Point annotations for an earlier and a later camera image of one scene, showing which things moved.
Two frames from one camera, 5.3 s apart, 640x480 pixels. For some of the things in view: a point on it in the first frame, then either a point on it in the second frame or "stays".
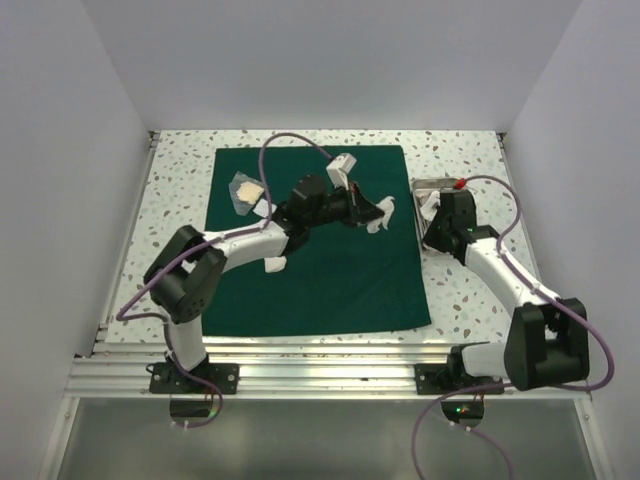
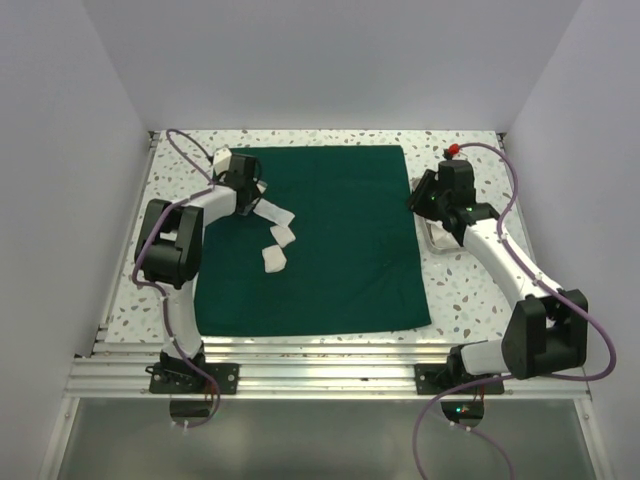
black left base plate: (167, 378) stays
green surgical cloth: (341, 278) stays
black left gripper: (359, 210) → (255, 193)
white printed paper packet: (262, 208) stays
